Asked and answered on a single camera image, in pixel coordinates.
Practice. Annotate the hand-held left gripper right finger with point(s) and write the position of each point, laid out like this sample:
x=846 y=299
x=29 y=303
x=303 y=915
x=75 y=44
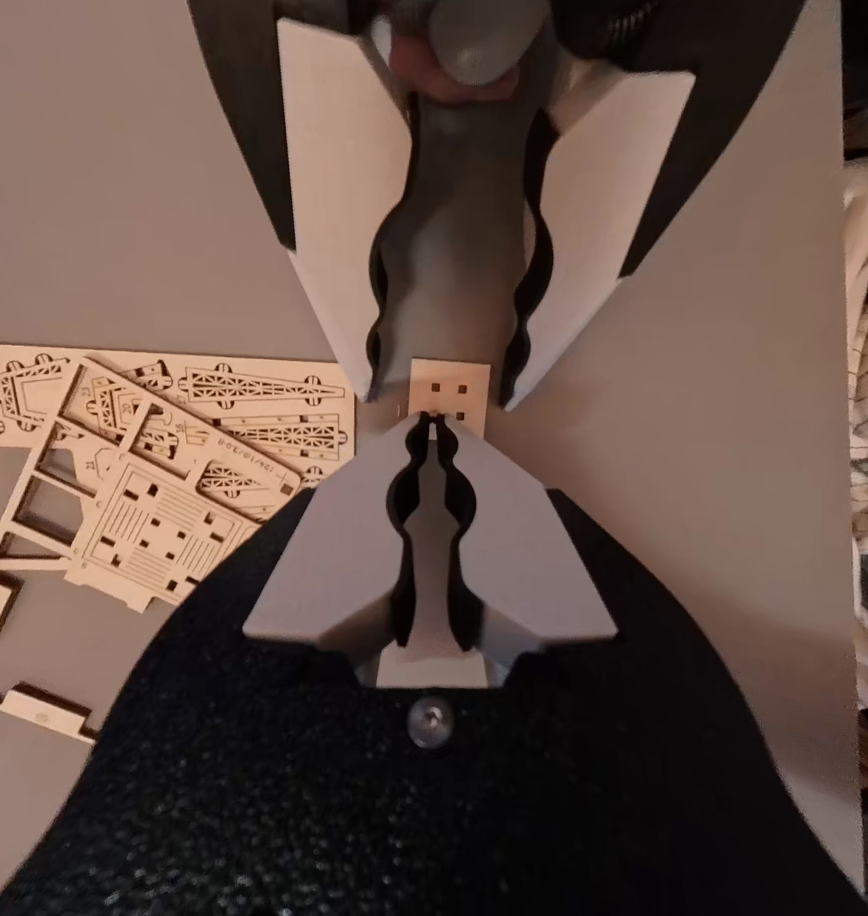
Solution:
x=527 y=565

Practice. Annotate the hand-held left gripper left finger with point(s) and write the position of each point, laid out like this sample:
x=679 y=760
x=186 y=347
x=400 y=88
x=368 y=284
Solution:
x=334 y=565

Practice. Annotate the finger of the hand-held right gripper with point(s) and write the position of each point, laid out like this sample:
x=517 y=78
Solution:
x=334 y=179
x=591 y=215

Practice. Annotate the small square wooden piece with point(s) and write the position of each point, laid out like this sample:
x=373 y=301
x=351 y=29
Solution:
x=450 y=376

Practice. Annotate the person's right hand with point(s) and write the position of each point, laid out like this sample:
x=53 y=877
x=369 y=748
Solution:
x=423 y=71

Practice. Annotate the wooden puzzle sheet with trusses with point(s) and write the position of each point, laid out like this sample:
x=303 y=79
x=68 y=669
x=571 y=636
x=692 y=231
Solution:
x=327 y=415

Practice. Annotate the wooden puzzle frame sheet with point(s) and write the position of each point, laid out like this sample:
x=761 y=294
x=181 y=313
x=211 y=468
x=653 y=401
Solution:
x=183 y=515

